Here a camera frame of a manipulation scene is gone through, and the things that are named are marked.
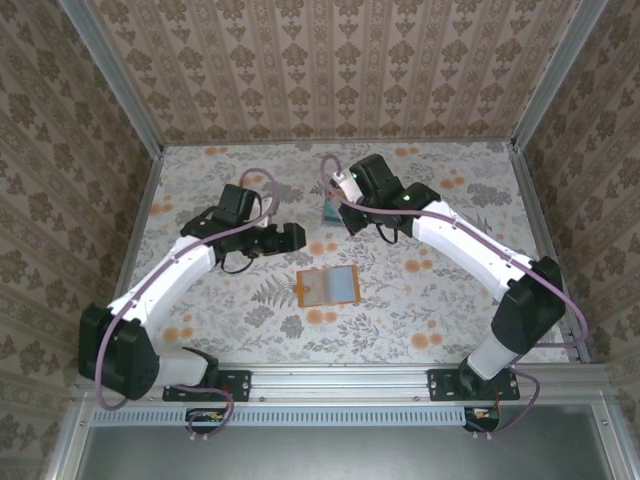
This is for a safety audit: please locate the orange leather card holder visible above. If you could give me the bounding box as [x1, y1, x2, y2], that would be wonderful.
[294, 265, 361, 309]

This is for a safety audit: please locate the teal card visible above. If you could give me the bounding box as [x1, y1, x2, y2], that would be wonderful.
[321, 199, 346, 227]

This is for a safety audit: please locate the light blue card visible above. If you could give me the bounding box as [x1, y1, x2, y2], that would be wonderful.
[327, 268, 358, 305]

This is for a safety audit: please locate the floral patterned table cover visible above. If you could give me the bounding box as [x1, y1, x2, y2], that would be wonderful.
[107, 141, 571, 366]

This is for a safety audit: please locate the grey metal sheet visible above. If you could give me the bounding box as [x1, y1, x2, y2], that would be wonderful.
[74, 405, 619, 480]

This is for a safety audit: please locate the thin black right gripper cable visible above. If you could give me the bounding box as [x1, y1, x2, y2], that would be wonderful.
[374, 222, 402, 246]

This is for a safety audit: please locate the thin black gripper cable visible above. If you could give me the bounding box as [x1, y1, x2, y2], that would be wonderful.
[374, 222, 402, 246]
[217, 247, 256, 274]

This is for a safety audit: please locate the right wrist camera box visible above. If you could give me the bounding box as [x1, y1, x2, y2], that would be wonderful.
[331, 168, 362, 200]

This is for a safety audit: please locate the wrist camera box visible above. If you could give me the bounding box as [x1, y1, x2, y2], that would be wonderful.
[331, 168, 362, 200]
[257, 193, 279, 227]

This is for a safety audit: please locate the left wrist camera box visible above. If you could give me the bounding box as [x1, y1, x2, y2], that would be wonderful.
[257, 193, 279, 227]

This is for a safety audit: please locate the thin black left gripper cable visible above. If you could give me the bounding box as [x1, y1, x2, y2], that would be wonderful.
[217, 247, 256, 274]

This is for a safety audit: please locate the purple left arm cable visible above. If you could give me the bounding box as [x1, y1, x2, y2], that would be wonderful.
[93, 168, 281, 444]

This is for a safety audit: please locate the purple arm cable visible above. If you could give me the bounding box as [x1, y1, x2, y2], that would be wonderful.
[93, 168, 281, 444]
[319, 153, 590, 441]

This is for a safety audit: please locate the aluminium side rail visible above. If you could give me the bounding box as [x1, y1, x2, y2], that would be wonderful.
[507, 142, 592, 365]
[93, 147, 165, 366]

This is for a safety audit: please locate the aluminium front rail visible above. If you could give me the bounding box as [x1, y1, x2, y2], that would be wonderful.
[74, 363, 617, 407]

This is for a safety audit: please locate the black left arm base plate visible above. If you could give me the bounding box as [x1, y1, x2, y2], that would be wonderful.
[163, 368, 252, 403]

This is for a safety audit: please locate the grey slotted cable duct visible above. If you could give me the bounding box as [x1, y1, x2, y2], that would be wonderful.
[91, 405, 471, 427]

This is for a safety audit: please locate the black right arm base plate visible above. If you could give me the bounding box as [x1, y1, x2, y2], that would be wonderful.
[427, 368, 521, 403]

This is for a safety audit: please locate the aluminium frame post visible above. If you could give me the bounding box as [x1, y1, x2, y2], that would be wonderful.
[509, 0, 609, 149]
[58, 0, 166, 155]

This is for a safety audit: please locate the black cable connector box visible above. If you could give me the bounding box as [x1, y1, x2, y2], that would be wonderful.
[462, 405, 501, 434]

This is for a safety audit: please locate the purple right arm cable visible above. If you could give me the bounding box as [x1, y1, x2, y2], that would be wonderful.
[319, 153, 590, 441]

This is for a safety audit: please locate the aluminium frame strip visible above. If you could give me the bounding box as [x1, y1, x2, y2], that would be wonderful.
[592, 403, 632, 480]
[43, 403, 96, 480]

